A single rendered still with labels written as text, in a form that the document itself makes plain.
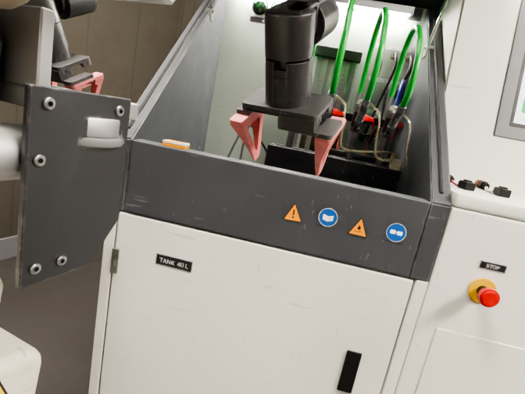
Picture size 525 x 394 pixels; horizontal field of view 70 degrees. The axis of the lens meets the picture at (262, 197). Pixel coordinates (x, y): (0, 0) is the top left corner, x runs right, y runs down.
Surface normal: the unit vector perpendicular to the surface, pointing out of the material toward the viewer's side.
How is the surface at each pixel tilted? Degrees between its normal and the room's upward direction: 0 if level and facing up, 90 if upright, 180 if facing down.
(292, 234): 90
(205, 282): 90
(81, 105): 90
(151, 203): 90
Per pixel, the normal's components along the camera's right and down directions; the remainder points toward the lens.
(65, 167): 0.90, 0.25
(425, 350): -0.15, 0.19
